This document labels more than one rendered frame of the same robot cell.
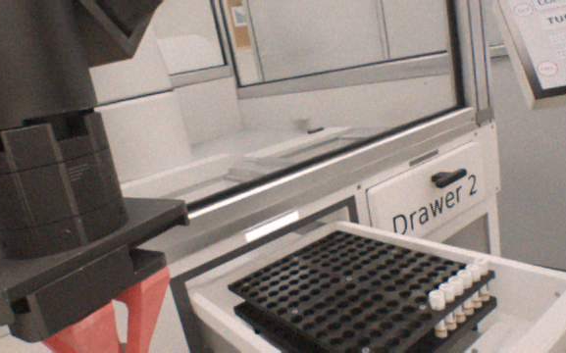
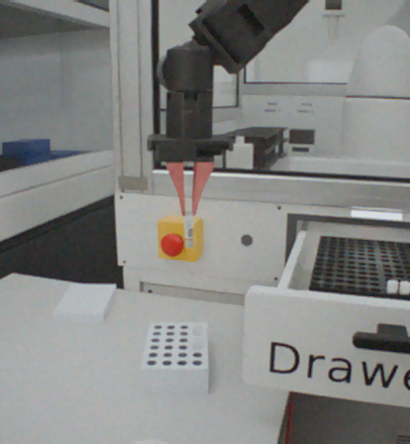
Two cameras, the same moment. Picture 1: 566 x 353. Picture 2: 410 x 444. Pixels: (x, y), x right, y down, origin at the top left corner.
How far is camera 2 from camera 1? 0.38 m
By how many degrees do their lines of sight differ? 49
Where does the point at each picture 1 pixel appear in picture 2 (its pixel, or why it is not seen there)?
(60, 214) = (178, 125)
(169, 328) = (277, 243)
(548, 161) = not seen: outside the picture
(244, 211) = (358, 193)
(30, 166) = (174, 106)
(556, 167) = not seen: outside the picture
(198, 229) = (319, 191)
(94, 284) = (178, 153)
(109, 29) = (227, 60)
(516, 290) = not seen: outside the picture
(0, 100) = (172, 82)
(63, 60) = (194, 72)
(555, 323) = (393, 303)
